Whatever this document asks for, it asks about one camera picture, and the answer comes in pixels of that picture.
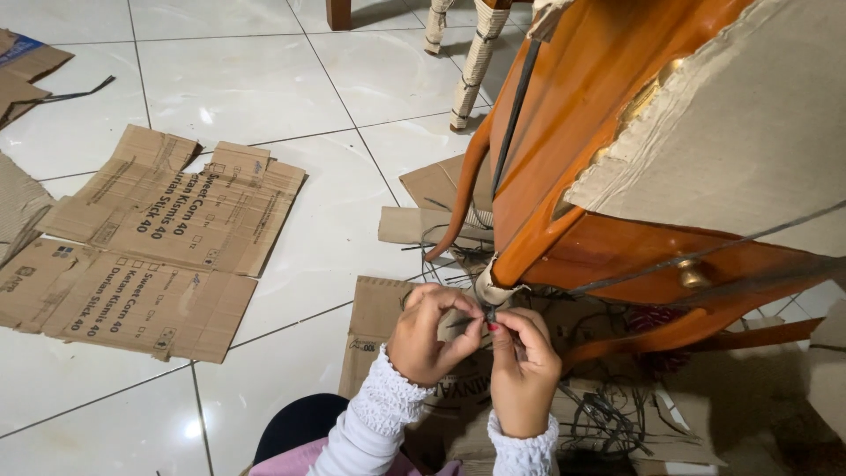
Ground corrugated cardboard sheet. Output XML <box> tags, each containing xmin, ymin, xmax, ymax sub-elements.
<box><xmin>0</xmin><ymin>152</ymin><xmax>58</xmax><ymax>267</ymax></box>

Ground loose black strap piece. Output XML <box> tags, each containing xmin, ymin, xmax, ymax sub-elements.
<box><xmin>38</xmin><ymin>74</ymin><xmax>117</xmax><ymax>104</ymax></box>

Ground thin black plastic strap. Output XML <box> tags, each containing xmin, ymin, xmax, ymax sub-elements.
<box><xmin>447</xmin><ymin>301</ymin><xmax>498</xmax><ymax>330</ymax></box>

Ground person's left hand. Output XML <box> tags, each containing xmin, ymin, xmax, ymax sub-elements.
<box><xmin>386</xmin><ymin>283</ymin><xmax>486</xmax><ymax>388</ymax></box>

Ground person's right hand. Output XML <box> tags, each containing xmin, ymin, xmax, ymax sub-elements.
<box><xmin>488</xmin><ymin>307</ymin><xmax>563</xmax><ymax>440</ymax></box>

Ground flattened printed cardboard box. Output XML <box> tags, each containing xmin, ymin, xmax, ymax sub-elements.
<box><xmin>36</xmin><ymin>123</ymin><xmax>309</xmax><ymax>279</ymax></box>
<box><xmin>0</xmin><ymin>237</ymin><xmax>259</xmax><ymax>365</ymax></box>

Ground small torn cardboard wrap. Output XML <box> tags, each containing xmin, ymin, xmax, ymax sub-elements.
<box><xmin>526</xmin><ymin>0</ymin><xmax>577</xmax><ymax>42</ymax></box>

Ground plain cardboard flap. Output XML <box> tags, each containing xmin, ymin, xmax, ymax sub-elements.
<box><xmin>398</xmin><ymin>153</ymin><xmax>495</xmax><ymax>214</ymax></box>

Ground tangle of black straps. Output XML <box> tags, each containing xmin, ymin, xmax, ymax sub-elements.
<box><xmin>554</xmin><ymin>373</ymin><xmax>703</xmax><ymax>458</ymax></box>

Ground cardboard-wrapped chair leg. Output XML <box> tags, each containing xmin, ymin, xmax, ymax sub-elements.
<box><xmin>449</xmin><ymin>0</ymin><xmax>512</xmax><ymax>132</ymax></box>
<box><xmin>423</xmin><ymin>0</ymin><xmax>457</xmax><ymax>56</ymax></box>

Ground dark brown wooden leg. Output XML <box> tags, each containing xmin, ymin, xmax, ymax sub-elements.
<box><xmin>324</xmin><ymin>0</ymin><xmax>354</xmax><ymax>33</ymax></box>

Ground person's pink garment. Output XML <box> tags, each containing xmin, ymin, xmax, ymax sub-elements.
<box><xmin>247</xmin><ymin>436</ymin><xmax>465</xmax><ymax>476</ymax></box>

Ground folded cardboard strip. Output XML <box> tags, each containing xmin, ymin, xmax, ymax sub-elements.
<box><xmin>377</xmin><ymin>206</ymin><xmax>495</xmax><ymax>248</ymax></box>

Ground brass drawer knob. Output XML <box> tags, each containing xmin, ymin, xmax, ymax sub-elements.
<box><xmin>677</xmin><ymin>258</ymin><xmax>712</xmax><ymax>290</ymax></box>

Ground black strap along furniture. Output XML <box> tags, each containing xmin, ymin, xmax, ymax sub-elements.
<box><xmin>490</xmin><ymin>38</ymin><xmax>543</xmax><ymax>201</ymax></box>

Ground large printed cardboard sheet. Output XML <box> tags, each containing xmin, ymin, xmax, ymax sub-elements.
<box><xmin>338</xmin><ymin>275</ymin><xmax>723</xmax><ymax>468</ymax></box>

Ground small cardboard corner wrap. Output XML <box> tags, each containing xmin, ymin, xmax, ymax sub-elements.
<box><xmin>474</xmin><ymin>254</ymin><xmax>531</xmax><ymax>309</ymax></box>

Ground long grey packing strap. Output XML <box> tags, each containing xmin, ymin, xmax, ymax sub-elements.
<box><xmin>567</xmin><ymin>198</ymin><xmax>846</xmax><ymax>296</ymax></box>

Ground cardboard with blue label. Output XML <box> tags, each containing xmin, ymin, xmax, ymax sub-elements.
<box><xmin>0</xmin><ymin>28</ymin><xmax>75</xmax><ymax>131</ymax></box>

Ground large torn cardboard wrap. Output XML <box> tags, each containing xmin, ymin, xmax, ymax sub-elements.
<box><xmin>564</xmin><ymin>0</ymin><xmax>846</xmax><ymax>260</ymax></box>

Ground person's dark trouser knee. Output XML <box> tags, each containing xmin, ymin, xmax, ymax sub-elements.
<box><xmin>253</xmin><ymin>393</ymin><xmax>351</xmax><ymax>465</ymax></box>

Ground orange wooden furniture piece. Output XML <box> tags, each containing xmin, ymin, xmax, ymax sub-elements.
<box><xmin>423</xmin><ymin>0</ymin><xmax>846</xmax><ymax>376</ymax></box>

